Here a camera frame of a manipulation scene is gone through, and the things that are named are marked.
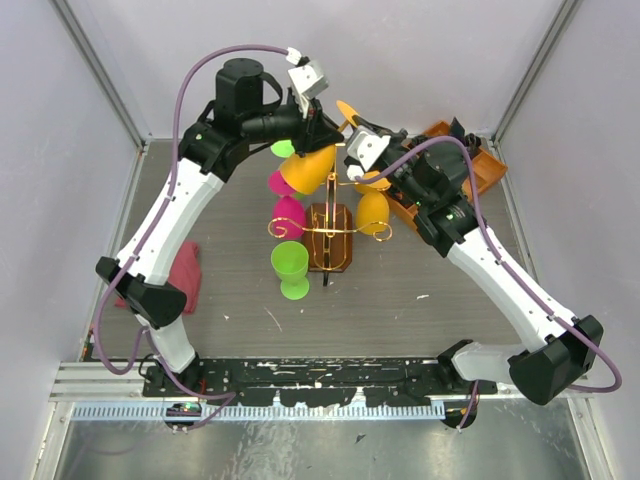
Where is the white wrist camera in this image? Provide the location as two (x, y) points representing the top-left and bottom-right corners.
(344, 126), (391, 181)
(286, 47), (329, 119)

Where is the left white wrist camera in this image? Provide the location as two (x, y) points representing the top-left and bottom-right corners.
(286, 47), (329, 119)

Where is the green wine glass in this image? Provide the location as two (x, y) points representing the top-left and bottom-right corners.
(270, 139), (307, 201)
(270, 241), (310, 300)

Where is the black mounting base plate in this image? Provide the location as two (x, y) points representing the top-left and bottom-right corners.
(142, 357), (499, 409)

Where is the pink wine glass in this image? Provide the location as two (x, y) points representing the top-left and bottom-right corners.
(268, 170), (306, 240)

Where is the green wine glass back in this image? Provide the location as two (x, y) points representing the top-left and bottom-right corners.
(270, 139), (307, 201)

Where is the gold wire glass rack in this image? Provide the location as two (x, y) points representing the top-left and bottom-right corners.
(298, 154), (392, 285)

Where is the orange wine glass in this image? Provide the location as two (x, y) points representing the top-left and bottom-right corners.
(355, 192), (390, 236)
(277, 120), (351, 195)
(353, 169), (394, 196)

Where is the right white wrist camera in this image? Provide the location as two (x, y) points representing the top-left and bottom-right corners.
(344, 126), (391, 181)

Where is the green wine glass front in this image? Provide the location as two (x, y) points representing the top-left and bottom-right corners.
(270, 241), (310, 300)

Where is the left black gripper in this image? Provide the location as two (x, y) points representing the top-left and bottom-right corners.
(245, 95), (346, 159)

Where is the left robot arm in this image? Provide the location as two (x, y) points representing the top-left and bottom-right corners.
(96, 58), (343, 396)

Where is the black folded item in tray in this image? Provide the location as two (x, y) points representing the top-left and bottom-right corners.
(449, 117), (482, 156)

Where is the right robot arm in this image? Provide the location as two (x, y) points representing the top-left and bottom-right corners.
(346, 114), (604, 405)

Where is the orange wine glass front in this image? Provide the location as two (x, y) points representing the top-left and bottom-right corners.
(277, 120), (351, 195)

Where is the wooden compartment tray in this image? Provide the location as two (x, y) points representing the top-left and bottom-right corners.
(384, 121), (508, 232)

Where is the red folded cloth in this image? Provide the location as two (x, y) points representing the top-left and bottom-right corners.
(115, 241), (202, 325)

